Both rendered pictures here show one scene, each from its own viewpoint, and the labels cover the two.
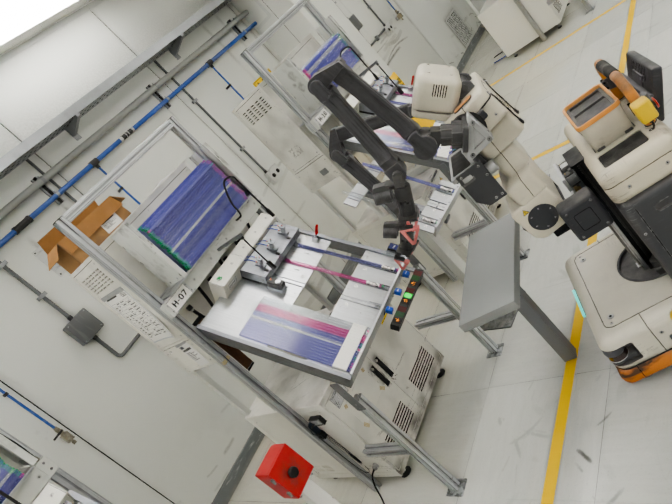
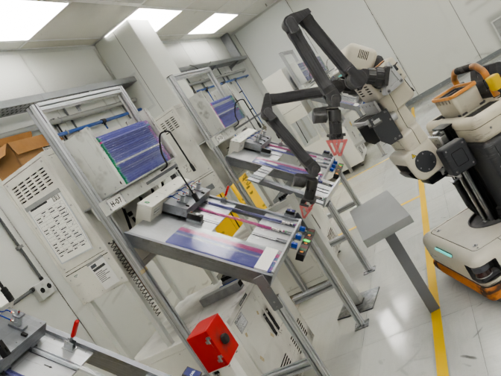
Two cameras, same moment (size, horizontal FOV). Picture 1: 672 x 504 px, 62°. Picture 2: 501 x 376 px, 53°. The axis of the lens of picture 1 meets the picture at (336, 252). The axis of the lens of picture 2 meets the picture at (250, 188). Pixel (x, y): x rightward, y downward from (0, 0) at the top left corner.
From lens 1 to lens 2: 1.22 m
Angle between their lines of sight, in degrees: 28
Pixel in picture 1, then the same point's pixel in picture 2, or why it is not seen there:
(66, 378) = not seen: outside the picture
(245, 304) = (167, 227)
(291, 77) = (200, 106)
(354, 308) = (265, 240)
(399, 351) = not seen: hidden behind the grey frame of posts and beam
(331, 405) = (235, 327)
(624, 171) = (487, 116)
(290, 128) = (190, 145)
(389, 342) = not seen: hidden behind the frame
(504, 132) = (402, 94)
